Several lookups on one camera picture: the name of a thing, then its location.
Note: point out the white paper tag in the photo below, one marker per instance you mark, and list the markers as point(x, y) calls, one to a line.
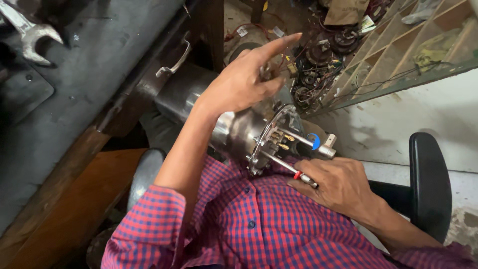
point(242, 31)
point(278, 31)

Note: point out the black office chair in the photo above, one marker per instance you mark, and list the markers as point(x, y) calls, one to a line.
point(429, 179)

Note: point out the grey round disc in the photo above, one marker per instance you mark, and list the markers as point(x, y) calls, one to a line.
point(241, 48)

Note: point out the person's right fingers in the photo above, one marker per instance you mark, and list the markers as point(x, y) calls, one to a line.
point(312, 168)

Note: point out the person's left hand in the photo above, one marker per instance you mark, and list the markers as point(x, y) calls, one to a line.
point(235, 84)

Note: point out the dark metal plate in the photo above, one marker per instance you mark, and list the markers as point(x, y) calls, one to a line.
point(22, 97)

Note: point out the large steel open-end wrench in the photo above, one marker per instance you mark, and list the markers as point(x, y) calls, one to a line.
point(31, 35)

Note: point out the small metal nut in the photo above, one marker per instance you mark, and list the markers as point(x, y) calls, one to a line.
point(266, 71)

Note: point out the person's right hand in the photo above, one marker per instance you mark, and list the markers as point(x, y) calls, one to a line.
point(336, 186)

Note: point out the brown cardboard piece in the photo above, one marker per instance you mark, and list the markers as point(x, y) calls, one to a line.
point(345, 11)

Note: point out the red blue checked shirt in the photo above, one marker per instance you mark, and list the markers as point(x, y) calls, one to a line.
point(261, 231)

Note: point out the dark wooden workbench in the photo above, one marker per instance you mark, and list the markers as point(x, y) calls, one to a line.
point(93, 74)

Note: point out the wooden compartment shelf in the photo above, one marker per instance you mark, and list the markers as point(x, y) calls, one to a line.
point(396, 48)

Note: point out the stainless steel water heater tank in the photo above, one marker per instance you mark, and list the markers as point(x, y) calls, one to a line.
point(239, 130)

